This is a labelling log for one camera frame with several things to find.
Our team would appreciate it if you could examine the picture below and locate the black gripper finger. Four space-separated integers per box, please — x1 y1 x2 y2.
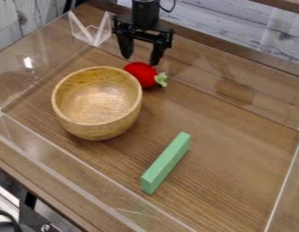
149 41 166 66
117 31 134 59

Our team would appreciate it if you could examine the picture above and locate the wooden bowl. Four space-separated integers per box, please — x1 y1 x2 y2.
51 66 142 140

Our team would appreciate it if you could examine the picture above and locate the clear acrylic corner bracket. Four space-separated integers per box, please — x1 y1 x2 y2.
67 12 110 47

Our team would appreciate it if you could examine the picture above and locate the green rectangular block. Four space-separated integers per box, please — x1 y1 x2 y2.
139 131 190 195

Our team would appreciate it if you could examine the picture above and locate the clear acrylic tray wall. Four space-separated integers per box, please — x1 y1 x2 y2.
0 111 195 232

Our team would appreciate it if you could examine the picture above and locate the black cable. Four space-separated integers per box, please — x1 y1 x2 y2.
0 209 24 232

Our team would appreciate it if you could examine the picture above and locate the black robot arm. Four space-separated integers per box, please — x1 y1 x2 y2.
111 0 175 66

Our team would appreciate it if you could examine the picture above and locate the black metal base plate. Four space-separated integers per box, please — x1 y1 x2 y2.
19 205 61 232

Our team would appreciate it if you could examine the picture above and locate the red plush strawberry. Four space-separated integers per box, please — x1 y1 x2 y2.
123 62 167 88

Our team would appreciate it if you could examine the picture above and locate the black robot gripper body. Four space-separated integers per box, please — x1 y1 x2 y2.
111 0 174 49

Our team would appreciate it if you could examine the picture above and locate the black table leg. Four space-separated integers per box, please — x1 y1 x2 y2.
23 192 36 209

